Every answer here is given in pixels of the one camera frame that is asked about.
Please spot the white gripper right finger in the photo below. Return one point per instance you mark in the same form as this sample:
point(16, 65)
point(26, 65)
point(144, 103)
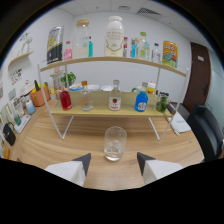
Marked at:
point(156, 168)

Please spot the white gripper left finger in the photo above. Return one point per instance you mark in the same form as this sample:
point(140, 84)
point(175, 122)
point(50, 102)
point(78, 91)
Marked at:
point(71, 170)

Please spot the small red bottle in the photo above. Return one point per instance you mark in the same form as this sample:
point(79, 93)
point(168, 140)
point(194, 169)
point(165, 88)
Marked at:
point(65, 100)

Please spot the yellow drink can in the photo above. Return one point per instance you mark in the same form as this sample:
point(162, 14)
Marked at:
point(170, 55)

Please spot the clear bottle green cap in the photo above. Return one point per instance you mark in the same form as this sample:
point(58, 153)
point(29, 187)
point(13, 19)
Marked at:
point(144, 50)

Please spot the clear glass tumbler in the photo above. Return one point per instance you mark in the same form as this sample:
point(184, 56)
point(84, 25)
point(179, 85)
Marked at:
point(115, 143)

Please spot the white notebook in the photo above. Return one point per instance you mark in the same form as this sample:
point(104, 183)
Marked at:
point(180, 123)

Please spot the black chair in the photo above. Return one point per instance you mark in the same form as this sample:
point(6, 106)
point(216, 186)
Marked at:
point(205, 131)

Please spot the glass jar of limes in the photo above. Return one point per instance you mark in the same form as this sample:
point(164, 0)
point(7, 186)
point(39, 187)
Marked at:
point(162, 104)

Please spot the white tray with items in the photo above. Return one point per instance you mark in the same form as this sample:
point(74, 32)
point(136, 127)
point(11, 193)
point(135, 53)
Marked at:
point(22, 124)

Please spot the blue bottle silver cap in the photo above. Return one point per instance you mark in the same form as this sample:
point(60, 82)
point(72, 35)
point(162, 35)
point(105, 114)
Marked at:
point(141, 101)

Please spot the black bag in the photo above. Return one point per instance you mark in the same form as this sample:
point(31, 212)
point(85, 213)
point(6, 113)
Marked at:
point(9, 135)

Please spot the two-tier wooden shelf rack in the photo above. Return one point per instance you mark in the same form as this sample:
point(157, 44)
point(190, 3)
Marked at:
point(100, 103)

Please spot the small white blue bottle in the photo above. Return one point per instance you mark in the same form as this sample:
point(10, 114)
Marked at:
point(30, 108)

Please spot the orange pot with utensils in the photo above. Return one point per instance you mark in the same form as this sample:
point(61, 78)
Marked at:
point(39, 97)

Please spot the clear bottle red label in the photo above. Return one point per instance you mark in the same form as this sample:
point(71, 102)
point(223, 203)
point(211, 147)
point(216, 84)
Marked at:
point(115, 100)

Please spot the green white mug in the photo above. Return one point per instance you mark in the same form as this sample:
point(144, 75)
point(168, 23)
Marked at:
point(137, 89)

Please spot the patterned bowl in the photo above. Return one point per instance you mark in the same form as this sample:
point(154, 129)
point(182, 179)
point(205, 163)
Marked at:
point(76, 87)

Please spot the plain white bowl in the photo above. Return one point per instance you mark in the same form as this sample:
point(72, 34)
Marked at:
point(93, 87)

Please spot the white bowl red rim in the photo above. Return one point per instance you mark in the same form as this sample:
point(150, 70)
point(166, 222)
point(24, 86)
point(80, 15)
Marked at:
point(107, 88)

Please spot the green potted plant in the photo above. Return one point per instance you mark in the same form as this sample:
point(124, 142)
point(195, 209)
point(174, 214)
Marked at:
point(68, 78)

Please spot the brown door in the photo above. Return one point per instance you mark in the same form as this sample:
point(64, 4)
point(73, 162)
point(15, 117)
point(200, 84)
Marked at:
point(198, 76)

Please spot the clear bottle blue cap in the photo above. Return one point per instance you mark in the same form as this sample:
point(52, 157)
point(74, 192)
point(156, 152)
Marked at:
point(156, 55)

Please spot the small pink bottle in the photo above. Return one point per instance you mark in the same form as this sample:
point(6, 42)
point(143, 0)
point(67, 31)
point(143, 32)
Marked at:
point(68, 53)

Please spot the small teal bottle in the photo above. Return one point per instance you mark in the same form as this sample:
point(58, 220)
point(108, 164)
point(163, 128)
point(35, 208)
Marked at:
point(90, 48)

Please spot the tall black yellow can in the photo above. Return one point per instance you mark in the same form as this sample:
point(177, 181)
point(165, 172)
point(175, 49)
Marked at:
point(55, 45)

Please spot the glass jar wooden lid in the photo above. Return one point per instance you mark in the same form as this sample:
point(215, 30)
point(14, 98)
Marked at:
point(81, 40)

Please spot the white figurine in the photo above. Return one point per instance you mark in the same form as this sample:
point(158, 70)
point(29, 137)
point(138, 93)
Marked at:
point(27, 43)

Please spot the large white milk bottle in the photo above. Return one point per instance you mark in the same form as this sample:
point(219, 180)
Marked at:
point(114, 38)

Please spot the ceiling air vent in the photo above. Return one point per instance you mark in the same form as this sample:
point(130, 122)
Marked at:
point(148, 11)

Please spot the wooden wall shelf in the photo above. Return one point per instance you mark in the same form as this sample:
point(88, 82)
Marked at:
point(20, 56)

